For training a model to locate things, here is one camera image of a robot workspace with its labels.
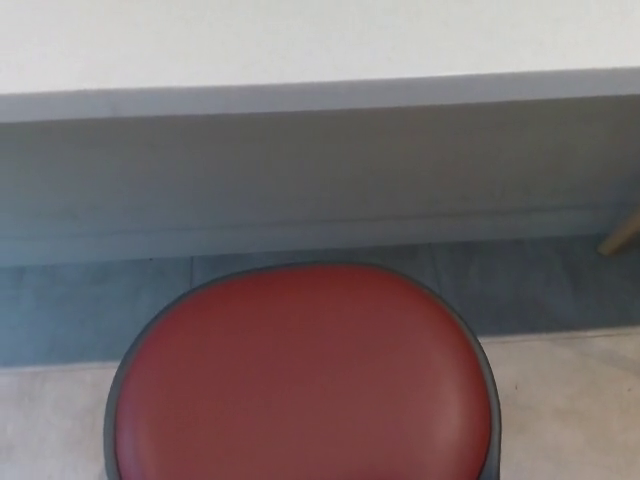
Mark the red seat wooden leg stool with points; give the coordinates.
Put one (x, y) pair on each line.
(305, 380)

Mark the wooden leg bar stool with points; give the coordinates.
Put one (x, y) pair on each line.
(622, 235)

